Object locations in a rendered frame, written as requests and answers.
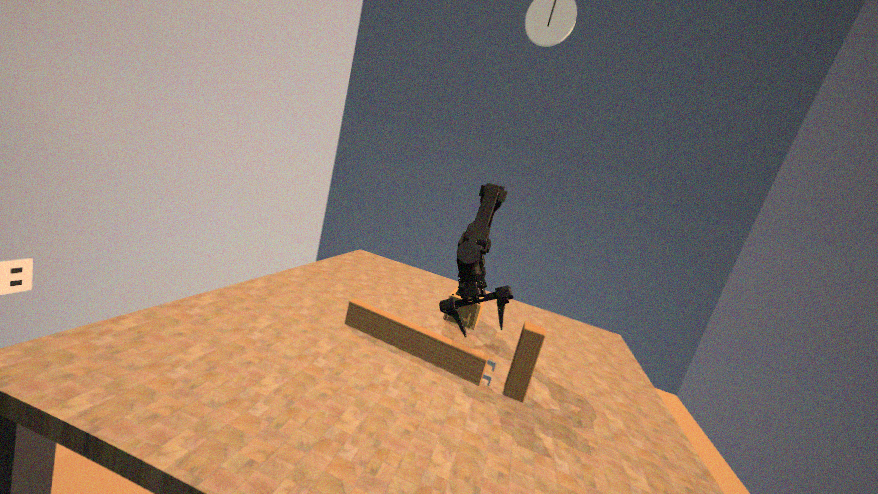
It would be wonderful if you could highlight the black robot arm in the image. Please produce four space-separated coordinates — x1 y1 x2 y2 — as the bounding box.
455 183 507 299

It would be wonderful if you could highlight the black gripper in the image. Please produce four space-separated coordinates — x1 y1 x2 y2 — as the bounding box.
439 271 513 337

